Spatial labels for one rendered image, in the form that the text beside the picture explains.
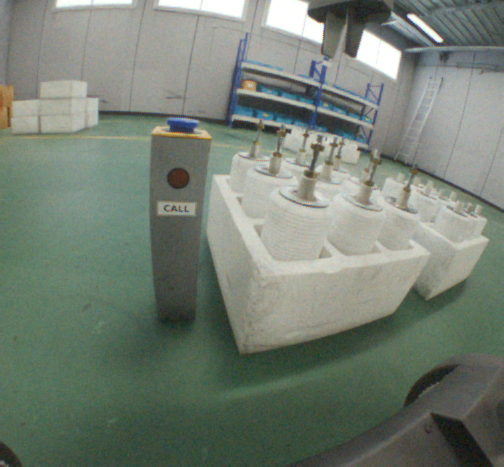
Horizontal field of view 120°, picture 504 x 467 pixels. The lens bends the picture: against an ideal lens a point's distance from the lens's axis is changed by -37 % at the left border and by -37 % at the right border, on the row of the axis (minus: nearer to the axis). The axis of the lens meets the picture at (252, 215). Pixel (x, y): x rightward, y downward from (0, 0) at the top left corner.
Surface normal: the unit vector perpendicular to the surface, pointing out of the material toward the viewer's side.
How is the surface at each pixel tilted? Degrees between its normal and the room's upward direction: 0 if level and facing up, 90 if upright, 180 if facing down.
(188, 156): 90
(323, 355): 0
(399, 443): 0
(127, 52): 90
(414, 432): 0
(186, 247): 90
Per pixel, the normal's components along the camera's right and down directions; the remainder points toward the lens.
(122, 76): 0.26, 0.45
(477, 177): -0.95, -0.04
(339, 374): 0.18, -0.89
